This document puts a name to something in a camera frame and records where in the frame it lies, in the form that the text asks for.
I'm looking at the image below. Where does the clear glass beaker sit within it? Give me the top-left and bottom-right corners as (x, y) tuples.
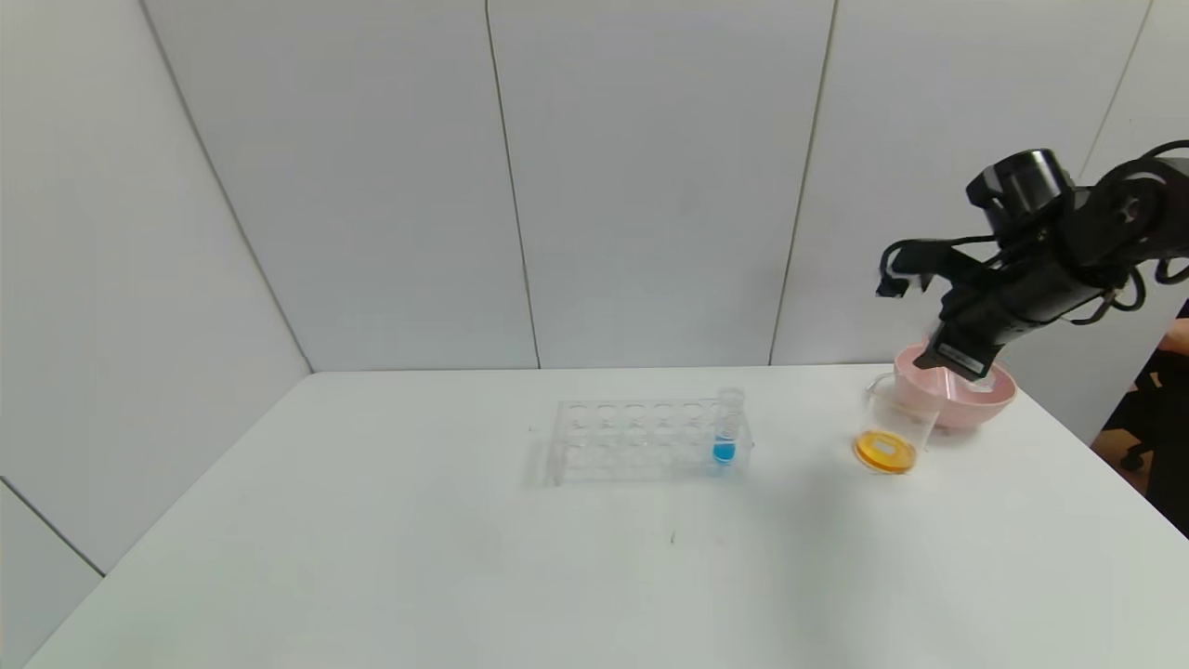
(854, 372), (945, 476)

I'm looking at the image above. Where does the blue pigment test tube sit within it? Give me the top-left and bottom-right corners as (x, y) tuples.
(714, 387), (747, 466)

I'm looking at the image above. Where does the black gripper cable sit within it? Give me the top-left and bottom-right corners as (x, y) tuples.
(1068, 265), (1151, 326)

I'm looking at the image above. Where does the pink bowl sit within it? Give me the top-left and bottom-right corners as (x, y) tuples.
(894, 344), (1018, 431)

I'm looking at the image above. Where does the clear plastic test tube rack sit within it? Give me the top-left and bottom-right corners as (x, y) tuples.
(548, 398), (755, 487)

